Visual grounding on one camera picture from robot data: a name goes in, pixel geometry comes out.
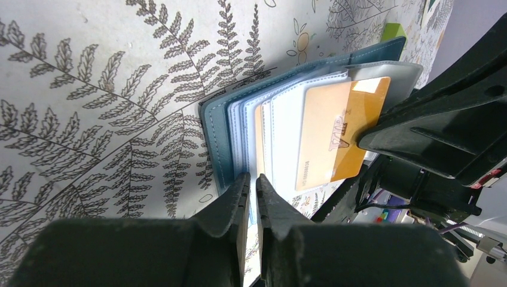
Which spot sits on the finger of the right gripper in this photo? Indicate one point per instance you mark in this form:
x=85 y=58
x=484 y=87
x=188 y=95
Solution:
x=466 y=81

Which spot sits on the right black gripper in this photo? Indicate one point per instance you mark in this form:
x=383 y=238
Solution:
x=444 y=157

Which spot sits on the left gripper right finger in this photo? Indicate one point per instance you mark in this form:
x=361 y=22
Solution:
x=296 y=251

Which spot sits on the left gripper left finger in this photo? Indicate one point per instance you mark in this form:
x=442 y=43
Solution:
x=207 y=249

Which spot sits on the blue card holder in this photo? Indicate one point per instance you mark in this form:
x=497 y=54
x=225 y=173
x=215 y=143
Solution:
x=229 y=124

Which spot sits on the gold credit card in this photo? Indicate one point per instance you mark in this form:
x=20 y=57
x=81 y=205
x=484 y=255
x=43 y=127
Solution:
x=259 y=144
x=334 y=116

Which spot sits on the green white chessboard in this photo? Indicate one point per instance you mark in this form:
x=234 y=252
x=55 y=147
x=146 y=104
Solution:
x=429 y=8

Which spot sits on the lime green block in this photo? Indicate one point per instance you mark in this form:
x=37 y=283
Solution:
x=391 y=31

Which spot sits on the floral table mat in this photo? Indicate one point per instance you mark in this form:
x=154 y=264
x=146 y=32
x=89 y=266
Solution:
x=100 y=99

